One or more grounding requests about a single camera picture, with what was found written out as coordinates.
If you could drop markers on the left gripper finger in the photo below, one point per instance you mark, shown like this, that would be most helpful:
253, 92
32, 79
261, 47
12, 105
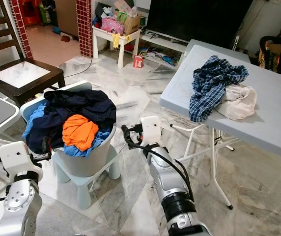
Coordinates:
46, 145

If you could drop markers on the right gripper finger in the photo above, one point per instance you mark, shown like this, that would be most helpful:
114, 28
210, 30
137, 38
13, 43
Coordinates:
126, 135

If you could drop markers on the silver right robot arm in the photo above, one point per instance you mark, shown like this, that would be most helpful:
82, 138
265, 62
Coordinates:
170, 184

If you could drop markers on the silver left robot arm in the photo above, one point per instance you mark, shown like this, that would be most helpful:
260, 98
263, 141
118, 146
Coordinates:
20, 206

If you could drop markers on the blue garment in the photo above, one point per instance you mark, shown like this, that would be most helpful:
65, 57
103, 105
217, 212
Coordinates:
86, 151

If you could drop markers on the small red box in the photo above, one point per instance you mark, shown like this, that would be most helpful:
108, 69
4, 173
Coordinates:
138, 62

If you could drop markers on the dark wooden chair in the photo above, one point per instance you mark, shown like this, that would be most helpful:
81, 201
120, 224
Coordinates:
21, 73

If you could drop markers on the blue plaid shirt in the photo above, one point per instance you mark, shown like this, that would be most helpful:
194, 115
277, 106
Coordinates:
209, 88

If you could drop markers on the small yellow cloth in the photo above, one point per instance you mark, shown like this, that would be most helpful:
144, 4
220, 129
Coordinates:
116, 41

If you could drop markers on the small white kids table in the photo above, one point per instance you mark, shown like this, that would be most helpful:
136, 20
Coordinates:
121, 37

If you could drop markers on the white television shelf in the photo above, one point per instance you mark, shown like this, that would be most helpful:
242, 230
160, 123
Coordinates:
160, 40

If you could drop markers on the cream white cloth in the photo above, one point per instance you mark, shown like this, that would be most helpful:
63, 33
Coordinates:
238, 103

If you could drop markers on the pink bag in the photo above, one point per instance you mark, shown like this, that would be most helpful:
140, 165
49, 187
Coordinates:
112, 25

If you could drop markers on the brown cardboard box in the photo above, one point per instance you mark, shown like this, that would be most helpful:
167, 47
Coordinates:
133, 24

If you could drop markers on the black television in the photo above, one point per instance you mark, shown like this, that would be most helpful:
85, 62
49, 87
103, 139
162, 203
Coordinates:
194, 19

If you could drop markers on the blue grey folding table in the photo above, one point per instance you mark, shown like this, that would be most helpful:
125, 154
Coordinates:
268, 123

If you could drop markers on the red plastic stool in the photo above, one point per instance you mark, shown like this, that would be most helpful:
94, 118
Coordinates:
31, 14

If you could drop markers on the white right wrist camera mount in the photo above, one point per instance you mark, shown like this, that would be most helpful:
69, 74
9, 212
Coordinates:
151, 130

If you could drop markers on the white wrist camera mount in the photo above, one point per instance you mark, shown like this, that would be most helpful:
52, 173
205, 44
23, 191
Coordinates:
15, 158
151, 130

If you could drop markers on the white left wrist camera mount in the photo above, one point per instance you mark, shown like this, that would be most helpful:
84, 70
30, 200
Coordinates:
15, 158

